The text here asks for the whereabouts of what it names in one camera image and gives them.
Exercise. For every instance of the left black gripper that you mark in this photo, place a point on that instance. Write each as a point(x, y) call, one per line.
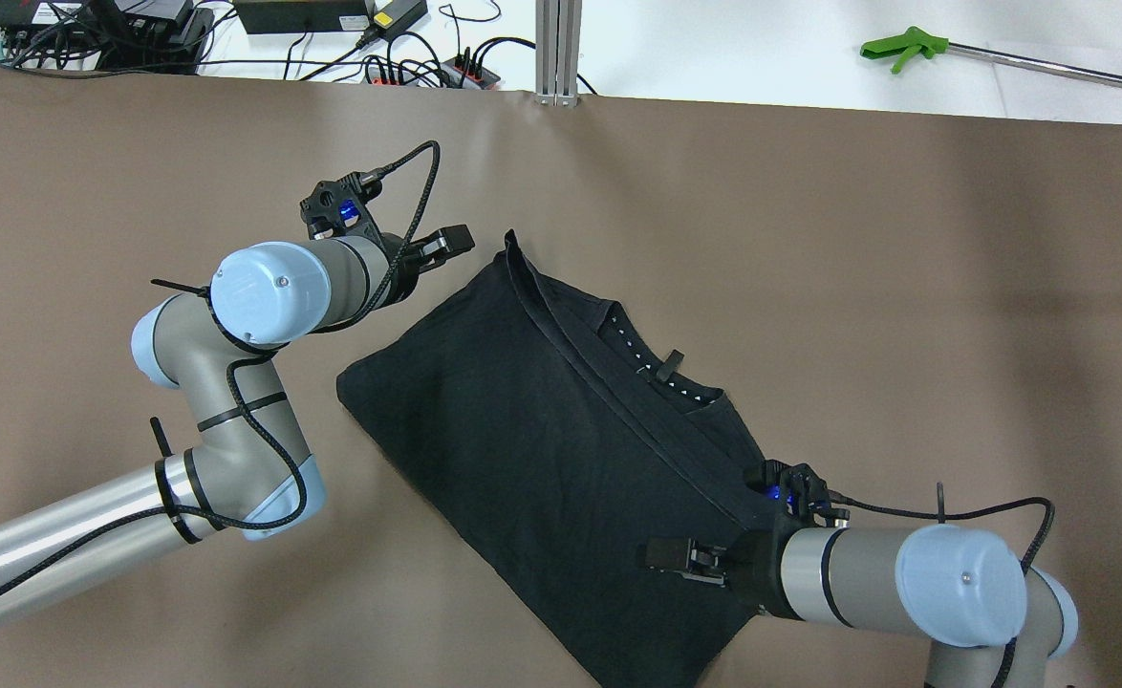
point(400, 275)

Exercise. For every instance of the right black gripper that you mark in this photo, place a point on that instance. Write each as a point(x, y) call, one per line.
point(757, 566)

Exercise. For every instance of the black t-shirt with logo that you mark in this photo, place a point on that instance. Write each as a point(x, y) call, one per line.
point(536, 420)

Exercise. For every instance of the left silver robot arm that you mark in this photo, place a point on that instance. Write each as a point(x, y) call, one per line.
point(73, 412)

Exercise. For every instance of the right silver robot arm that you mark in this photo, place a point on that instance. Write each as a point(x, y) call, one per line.
point(989, 621)

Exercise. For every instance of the red black usb hub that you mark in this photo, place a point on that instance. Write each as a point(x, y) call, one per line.
point(462, 72)

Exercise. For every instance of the black power adapter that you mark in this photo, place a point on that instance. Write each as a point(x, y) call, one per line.
point(389, 23)

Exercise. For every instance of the green handled reacher grabber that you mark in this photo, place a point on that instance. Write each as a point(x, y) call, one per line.
point(916, 41)

